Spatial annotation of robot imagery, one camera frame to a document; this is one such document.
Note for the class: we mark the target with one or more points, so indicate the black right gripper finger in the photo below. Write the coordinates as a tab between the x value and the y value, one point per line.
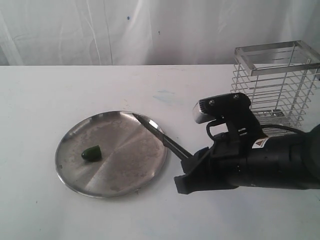
197	163
196	181

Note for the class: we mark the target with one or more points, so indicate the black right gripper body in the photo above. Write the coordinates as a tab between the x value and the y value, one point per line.
226	166

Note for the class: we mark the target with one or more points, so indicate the black handled serrated knife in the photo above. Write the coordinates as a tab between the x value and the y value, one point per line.
153	127

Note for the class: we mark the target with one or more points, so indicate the green cucumber piece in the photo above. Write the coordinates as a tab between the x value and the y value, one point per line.
92	154

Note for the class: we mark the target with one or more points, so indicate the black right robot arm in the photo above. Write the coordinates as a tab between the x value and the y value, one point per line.
289	161

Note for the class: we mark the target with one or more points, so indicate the round steel plate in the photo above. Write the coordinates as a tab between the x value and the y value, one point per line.
131	155

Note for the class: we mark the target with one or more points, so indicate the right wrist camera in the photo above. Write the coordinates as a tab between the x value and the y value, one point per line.
219	106

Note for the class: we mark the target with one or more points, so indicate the steel wire utensil rack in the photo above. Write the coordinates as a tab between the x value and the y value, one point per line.
279	79

